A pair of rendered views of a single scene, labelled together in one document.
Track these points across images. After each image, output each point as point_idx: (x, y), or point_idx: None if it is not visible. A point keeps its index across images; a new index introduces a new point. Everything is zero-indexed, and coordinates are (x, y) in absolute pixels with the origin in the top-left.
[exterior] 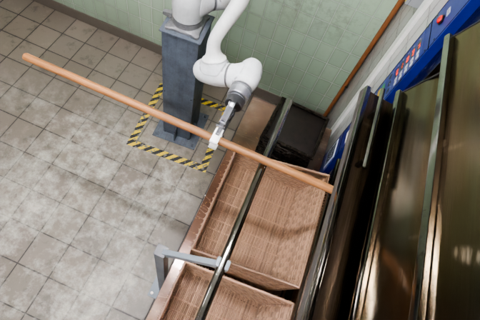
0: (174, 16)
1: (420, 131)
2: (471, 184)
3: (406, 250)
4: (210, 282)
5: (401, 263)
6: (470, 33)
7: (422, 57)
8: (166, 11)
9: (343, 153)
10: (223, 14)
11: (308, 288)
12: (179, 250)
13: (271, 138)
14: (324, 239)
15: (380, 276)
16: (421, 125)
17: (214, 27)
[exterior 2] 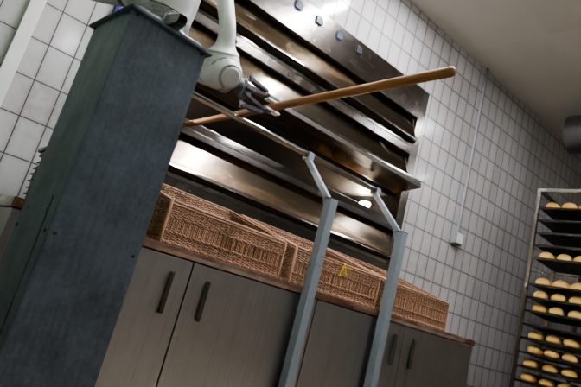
0: (191, 22)
1: (206, 44)
2: (267, 32)
3: (265, 79)
4: (322, 159)
5: (270, 82)
6: None
7: None
8: (182, 17)
9: None
10: None
11: (296, 112)
12: (284, 281)
13: (222, 105)
14: (277, 98)
15: (274, 94)
16: (201, 42)
17: (233, 9)
